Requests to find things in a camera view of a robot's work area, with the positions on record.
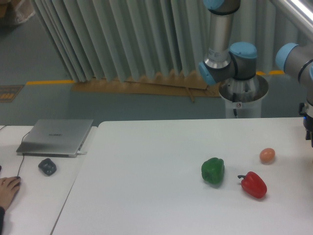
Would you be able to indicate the brown cardboard sheet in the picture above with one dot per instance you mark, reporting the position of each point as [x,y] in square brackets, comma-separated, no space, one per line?
[191,86]

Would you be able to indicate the dark sleeve forearm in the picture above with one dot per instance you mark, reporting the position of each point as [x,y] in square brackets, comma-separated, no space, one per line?
[2,214]

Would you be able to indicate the red bell pepper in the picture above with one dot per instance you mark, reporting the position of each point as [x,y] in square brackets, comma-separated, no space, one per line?
[253,185]

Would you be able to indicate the green bell pepper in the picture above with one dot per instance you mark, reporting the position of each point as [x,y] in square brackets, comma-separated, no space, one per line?
[212,171]

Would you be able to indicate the silver laptop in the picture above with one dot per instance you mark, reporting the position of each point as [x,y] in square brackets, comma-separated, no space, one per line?
[55,137]

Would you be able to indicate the brown egg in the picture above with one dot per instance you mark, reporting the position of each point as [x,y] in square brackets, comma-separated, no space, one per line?
[267,155]

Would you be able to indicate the small black controller puck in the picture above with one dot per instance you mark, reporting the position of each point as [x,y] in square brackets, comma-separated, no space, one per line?
[47,167]

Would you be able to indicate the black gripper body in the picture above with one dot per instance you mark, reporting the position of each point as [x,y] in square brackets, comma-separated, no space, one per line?
[306,111]

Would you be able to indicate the pale green curtain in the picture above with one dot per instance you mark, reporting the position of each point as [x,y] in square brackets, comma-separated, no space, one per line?
[131,38]

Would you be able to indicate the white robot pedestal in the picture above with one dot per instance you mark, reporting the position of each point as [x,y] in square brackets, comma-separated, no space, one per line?
[243,99]

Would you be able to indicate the person's hand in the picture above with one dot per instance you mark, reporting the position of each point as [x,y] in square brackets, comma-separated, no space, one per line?
[8,191]

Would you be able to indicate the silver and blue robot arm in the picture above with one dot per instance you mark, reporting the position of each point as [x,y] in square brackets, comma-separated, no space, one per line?
[234,67]

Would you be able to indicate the yellow floor tape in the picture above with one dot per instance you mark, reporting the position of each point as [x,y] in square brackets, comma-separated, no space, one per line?
[49,82]

